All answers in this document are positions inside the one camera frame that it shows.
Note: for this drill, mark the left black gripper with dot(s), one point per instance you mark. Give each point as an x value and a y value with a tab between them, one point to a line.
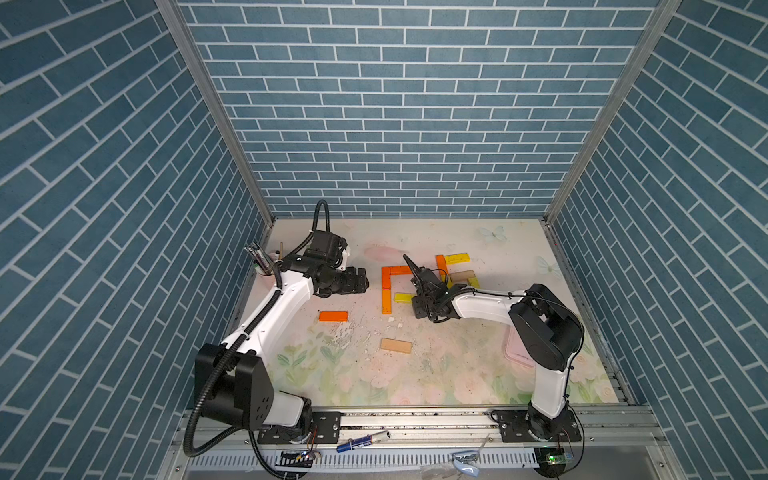
350	285

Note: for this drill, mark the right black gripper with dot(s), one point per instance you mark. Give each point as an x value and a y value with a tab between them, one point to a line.
416	307

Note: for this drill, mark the natural wood block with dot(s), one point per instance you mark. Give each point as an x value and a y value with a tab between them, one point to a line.
397	346
462	276

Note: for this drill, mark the amber orange block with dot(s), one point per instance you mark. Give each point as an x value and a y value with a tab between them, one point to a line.
387	302

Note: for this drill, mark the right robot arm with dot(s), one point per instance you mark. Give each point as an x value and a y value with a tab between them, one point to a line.
551	334

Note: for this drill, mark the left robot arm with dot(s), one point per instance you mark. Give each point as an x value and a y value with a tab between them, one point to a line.
233	391

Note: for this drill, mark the orange block top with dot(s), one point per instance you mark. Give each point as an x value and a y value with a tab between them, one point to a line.
441	265

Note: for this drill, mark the pink plastic tray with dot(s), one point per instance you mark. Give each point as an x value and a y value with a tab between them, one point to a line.
514	350

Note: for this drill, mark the pink pen holder cup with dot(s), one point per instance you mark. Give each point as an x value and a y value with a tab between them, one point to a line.
265	263

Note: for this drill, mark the blue screwdriver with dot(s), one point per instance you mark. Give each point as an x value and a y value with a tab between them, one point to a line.
363	441

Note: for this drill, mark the blue white tape dispenser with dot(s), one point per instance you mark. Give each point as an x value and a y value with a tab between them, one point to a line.
465	463

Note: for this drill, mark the green led circuit board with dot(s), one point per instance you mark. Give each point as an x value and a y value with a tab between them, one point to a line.
551	463

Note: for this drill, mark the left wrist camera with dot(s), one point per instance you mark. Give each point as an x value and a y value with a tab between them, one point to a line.
339	253

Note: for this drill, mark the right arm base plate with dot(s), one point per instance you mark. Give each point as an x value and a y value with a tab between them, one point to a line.
520	426

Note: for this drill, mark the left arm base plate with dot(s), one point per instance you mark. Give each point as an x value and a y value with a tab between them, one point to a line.
322	427

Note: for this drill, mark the aluminium front rail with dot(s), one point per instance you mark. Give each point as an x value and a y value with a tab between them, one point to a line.
444	427

